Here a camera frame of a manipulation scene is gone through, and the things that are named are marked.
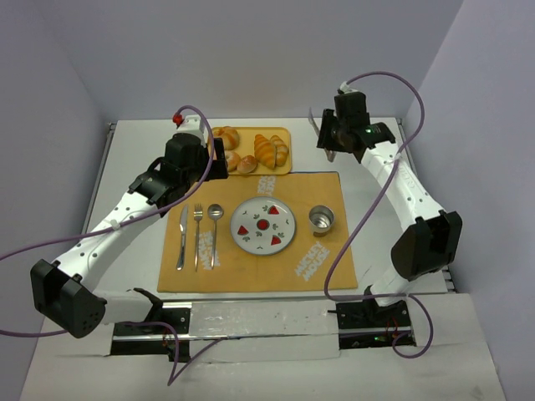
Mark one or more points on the stainless steel cup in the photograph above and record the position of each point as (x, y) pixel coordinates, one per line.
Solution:
(321, 220)

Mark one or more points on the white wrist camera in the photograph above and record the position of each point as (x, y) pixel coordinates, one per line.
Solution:
(191, 124)
(345, 88)

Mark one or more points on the ring donut bread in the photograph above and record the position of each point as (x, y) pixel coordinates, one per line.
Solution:
(232, 160)

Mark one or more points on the silver spoon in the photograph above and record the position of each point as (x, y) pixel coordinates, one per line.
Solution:
(215, 213)

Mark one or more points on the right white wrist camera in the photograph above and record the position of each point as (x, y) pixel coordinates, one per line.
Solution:
(345, 88)

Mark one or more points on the silver fork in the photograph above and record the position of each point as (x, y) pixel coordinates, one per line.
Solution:
(197, 215)

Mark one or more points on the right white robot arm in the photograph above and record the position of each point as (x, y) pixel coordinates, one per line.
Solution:
(430, 234)

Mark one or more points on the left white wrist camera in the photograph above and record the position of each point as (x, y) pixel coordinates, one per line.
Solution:
(191, 124)

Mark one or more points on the orange mickey mouse placemat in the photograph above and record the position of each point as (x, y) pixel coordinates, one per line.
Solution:
(306, 265)

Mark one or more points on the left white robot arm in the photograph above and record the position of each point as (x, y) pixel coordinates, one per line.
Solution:
(63, 290)

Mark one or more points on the large croissant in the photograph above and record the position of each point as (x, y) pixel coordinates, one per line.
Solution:
(264, 151)

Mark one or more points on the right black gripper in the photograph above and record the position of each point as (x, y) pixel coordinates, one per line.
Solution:
(327, 131)

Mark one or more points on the yellow serving tray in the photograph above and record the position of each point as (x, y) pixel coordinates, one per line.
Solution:
(247, 135)

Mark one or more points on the twisted round bread top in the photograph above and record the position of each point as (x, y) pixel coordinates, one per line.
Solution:
(229, 136)

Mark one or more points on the metal base rail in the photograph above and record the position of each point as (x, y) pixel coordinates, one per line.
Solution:
(262, 331)

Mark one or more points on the small round bun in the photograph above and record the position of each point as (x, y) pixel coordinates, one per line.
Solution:
(247, 165)

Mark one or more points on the croissant right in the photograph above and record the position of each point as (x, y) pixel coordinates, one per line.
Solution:
(282, 150)

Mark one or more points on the silver table knife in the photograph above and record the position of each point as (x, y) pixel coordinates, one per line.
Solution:
(183, 228)

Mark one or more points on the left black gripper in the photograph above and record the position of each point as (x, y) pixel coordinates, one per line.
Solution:
(218, 165)

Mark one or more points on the strawberry pattern plate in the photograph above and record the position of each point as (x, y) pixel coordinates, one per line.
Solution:
(263, 226)

